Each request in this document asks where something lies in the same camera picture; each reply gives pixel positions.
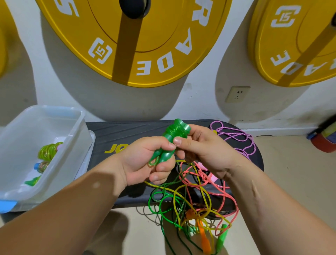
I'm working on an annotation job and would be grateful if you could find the clear plastic storage bin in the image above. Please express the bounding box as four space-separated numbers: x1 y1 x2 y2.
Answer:
0 105 88 205

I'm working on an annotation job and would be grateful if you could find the blue plastic piece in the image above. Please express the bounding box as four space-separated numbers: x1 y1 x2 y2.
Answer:
0 200 18 213

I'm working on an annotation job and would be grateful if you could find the pile of jump ropes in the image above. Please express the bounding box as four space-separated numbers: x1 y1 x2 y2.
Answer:
144 120 257 255

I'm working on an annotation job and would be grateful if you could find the black plate peg cap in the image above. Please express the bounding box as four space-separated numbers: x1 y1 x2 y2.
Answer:
119 0 151 20

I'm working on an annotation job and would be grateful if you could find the red fire extinguisher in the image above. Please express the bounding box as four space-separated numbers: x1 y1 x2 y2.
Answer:
308 116 336 153

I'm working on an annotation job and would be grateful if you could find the green jump rope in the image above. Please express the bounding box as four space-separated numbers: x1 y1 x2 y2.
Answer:
24 176 42 187
148 119 192 168

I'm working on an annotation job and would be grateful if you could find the person's left forearm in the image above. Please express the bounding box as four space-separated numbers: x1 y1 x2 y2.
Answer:
0 162 129 255

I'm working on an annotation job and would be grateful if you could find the large yellow weight plate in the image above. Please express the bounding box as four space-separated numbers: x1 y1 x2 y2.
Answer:
36 0 233 88

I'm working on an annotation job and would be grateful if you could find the person's right forearm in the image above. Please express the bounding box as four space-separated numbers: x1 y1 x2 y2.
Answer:
228 162 336 255

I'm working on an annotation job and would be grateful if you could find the black aerobic step platform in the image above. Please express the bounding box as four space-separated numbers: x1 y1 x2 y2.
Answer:
85 120 264 209

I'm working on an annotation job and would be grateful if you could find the person's left hand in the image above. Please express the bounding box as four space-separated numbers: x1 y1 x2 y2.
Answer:
118 137 177 186

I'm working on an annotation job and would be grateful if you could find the blue handled jump rope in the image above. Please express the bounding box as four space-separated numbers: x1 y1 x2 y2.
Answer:
34 160 49 173

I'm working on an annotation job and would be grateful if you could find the white wall socket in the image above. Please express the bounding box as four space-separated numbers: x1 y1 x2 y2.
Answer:
226 85 251 104

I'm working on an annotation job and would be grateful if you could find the person's right hand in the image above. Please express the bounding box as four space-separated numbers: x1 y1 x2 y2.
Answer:
173 124 243 180

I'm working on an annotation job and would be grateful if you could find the translucent plastic lid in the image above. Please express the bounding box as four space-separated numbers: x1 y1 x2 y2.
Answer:
10 130 96 212

